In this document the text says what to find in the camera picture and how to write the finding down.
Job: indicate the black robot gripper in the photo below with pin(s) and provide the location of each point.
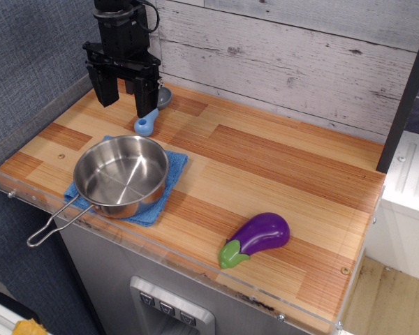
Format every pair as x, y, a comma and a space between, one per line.
123, 53

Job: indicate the blue handled grey spoon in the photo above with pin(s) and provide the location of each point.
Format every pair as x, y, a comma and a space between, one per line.
145, 126

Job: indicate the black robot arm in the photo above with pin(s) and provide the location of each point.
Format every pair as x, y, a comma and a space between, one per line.
112, 5

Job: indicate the purple toy eggplant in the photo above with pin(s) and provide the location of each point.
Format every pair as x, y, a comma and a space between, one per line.
261, 232

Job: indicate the blue folded cloth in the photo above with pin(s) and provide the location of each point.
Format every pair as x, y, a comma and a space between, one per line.
176, 166

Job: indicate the stainless steel pot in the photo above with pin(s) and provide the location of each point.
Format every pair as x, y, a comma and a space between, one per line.
119, 177

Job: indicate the silver toy fridge cabinet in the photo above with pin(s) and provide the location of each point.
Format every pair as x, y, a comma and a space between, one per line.
107, 255

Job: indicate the clear acrylic edge guard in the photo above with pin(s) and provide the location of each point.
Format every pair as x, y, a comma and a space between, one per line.
299, 273

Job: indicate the silver dispenser button panel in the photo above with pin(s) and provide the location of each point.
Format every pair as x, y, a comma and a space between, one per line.
163, 312

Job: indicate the white plastic cabinet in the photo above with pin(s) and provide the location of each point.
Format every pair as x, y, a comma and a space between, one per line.
393, 235

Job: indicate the black vertical post right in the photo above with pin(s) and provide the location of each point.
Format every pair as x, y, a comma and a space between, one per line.
401, 118

